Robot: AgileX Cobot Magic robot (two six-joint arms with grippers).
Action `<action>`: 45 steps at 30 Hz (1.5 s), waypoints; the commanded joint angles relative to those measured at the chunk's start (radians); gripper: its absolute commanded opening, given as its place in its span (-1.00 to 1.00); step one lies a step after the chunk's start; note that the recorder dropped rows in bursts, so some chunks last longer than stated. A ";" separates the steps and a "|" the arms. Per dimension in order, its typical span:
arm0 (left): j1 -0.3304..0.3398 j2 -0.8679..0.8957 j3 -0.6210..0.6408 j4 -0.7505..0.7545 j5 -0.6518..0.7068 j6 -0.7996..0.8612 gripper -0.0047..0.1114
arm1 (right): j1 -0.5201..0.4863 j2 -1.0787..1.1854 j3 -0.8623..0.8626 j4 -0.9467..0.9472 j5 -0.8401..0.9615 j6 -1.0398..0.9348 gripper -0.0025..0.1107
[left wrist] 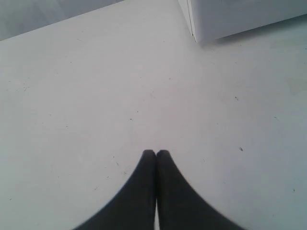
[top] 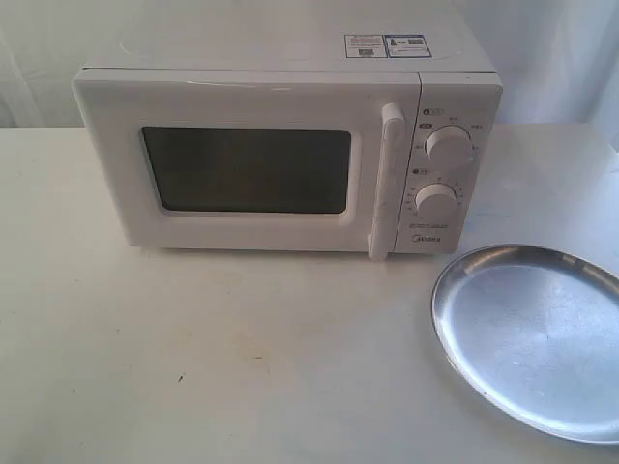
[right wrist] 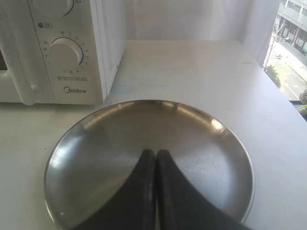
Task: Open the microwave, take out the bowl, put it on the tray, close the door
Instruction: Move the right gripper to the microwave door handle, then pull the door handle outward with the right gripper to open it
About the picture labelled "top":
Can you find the white microwave door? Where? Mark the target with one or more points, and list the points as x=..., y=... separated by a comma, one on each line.
x=240, y=160

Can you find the white microwave oven body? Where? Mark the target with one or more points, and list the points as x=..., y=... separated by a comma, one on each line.
x=460, y=87

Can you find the lower white control knob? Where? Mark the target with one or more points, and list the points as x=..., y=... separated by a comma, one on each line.
x=435, y=201

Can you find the white control knob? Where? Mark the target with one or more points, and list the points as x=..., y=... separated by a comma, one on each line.
x=449, y=146
x=435, y=201

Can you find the upper white control knob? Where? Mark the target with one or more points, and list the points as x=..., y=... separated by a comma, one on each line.
x=449, y=146

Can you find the warning label sticker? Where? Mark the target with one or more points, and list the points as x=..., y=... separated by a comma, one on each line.
x=397, y=46

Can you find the round silver metal plate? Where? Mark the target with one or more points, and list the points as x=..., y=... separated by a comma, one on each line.
x=534, y=331

